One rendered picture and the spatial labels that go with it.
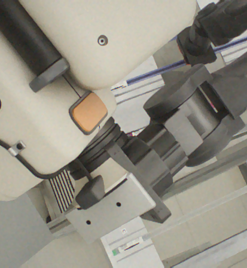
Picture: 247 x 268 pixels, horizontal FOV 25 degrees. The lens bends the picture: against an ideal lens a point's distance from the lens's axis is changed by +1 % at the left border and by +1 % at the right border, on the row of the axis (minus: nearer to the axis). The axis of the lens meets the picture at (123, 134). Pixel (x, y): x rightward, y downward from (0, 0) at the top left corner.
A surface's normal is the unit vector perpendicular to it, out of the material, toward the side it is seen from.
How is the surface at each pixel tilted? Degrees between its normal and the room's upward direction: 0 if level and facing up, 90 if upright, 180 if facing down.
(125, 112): 44
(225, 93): 50
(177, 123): 37
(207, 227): 0
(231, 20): 120
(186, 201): 0
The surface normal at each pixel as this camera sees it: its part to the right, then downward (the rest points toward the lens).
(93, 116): 0.73, -0.49
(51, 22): -0.33, 0.43
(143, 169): 0.18, -0.21
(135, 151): -0.15, -0.54
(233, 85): 0.19, 0.14
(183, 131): 0.36, 0.00
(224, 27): -0.68, 0.62
